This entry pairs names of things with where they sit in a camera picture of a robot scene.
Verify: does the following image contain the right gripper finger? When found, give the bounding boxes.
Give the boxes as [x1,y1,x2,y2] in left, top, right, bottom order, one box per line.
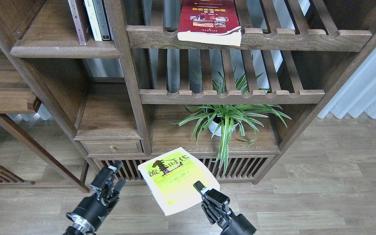
[193,181,230,206]

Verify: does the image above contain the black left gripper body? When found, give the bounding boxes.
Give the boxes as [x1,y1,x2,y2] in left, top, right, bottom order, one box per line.
[66,191,119,231]

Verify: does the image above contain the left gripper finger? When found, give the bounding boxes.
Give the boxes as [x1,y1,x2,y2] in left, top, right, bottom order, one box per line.
[90,160,123,192]
[113,179,126,196]

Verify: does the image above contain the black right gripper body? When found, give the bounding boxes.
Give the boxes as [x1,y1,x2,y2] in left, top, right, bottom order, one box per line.
[201,199,257,235]

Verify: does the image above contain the yellow-green book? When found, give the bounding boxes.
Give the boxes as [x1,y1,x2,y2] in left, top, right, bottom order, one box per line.
[137,147,220,216]

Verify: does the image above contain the maroon book white characters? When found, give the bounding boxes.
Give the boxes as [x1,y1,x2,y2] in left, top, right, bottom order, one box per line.
[68,0,92,45]

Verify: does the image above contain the red book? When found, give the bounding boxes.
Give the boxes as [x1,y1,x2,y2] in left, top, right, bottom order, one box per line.
[177,0,242,46]

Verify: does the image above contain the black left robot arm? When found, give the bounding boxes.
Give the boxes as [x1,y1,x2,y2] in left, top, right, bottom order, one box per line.
[65,160,126,235]

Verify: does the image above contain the brass drawer knob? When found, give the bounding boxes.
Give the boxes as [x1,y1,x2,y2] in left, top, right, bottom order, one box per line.
[109,145,117,153]

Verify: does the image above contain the white plant pot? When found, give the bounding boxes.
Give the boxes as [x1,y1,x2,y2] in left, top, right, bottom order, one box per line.
[208,119,239,138]

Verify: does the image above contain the green spider plant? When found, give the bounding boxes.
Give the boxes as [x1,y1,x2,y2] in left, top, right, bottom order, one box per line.
[168,65,292,175]

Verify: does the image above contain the dark wooden bookshelf cabinet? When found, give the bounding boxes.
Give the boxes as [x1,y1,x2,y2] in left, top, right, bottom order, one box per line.
[0,0,376,183]

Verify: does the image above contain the wooden side table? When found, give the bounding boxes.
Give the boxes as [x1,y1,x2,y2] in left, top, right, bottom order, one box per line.
[0,49,89,192]

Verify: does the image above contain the white upright book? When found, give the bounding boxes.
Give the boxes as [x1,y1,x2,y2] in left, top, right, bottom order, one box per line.
[84,0,102,41]

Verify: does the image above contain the dark green upright book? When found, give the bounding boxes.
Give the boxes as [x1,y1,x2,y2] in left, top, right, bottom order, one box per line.
[93,0,112,41]

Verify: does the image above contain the white curtain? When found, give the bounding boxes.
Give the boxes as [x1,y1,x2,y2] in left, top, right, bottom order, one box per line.
[318,48,376,118]

